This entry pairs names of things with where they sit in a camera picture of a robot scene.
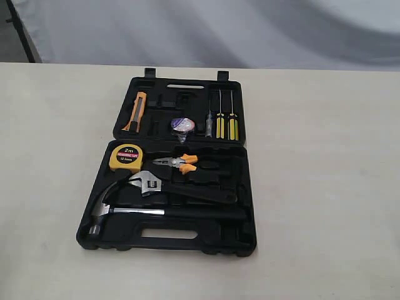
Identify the black plastic tool case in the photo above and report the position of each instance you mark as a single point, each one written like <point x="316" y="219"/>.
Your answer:
<point x="221" y="164"/>

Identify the right yellow black screwdriver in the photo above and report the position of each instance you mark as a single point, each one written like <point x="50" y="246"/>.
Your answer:
<point x="233" y="129"/>

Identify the black electrical tape roll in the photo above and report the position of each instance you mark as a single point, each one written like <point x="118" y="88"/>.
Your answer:
<point x="181" y="127"/>

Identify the clear voltage tester screwdriver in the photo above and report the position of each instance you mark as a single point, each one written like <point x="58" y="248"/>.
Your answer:
<point x="209" y="121"/>

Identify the black stand pole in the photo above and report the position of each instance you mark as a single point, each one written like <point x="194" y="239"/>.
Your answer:
<point x="15" y="20"/>

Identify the claw hammer black grip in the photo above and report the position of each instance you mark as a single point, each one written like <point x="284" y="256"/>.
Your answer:
<point x="102" y="209"/>

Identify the left yellow black screwdriver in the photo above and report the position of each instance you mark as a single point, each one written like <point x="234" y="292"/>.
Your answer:
<point x="220" y="119"/>

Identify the adjustable wrench black handle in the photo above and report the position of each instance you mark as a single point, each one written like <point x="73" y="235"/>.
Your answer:
<point x="148" y="183"/>

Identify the orange handled pliers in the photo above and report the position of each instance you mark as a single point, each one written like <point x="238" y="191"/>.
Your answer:
<point x="185" y="163"/>

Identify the yellow black screwdriver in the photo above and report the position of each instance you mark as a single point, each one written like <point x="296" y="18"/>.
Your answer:
<point x="233" y="129"/>
<point x="220" y="119"/>

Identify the yellow tape measure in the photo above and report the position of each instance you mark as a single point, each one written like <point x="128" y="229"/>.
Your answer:
<point x="128" y="157"/>

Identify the orange utility knife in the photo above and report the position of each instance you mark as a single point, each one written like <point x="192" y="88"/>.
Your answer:
<point x="133" y="124"/>

